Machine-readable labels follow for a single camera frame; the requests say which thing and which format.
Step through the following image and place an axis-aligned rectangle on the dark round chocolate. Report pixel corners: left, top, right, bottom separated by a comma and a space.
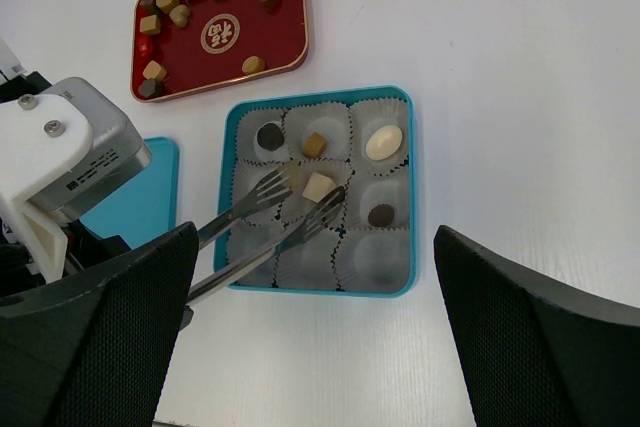
256, 122, 284, 152

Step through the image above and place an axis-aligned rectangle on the red chocolate tray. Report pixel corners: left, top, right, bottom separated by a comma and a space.
130, 0, 310, 103

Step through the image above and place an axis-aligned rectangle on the white square chocolate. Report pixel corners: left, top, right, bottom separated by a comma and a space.
302, 172, 336, 203

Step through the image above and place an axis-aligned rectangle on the teal chocolate box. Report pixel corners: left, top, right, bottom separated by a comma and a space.
213, 86, 417, 297

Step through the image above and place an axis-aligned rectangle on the brown fluted round chocolate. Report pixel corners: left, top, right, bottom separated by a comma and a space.
367, 203, 395, 228

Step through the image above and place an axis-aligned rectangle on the dark hexagon chocolate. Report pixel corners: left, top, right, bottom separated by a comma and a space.
137, 79, 164, 99

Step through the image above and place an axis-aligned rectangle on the tan square chocolate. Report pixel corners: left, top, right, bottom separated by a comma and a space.
139, 15, 162, 36

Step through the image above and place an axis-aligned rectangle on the tan round chocolate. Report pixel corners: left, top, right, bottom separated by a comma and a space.
241, 56, 266, 75

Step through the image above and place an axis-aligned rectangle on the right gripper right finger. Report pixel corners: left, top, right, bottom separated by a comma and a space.
434, 225, 639, 426

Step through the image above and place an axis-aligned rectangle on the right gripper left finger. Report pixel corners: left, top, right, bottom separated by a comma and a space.
1, 222, 198, 426

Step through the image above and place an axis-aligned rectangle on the teal box lid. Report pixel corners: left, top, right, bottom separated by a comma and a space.
81, 137, 180, 249

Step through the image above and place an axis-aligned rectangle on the white oval chocolate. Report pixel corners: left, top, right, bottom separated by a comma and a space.
365, 125, 403, 161

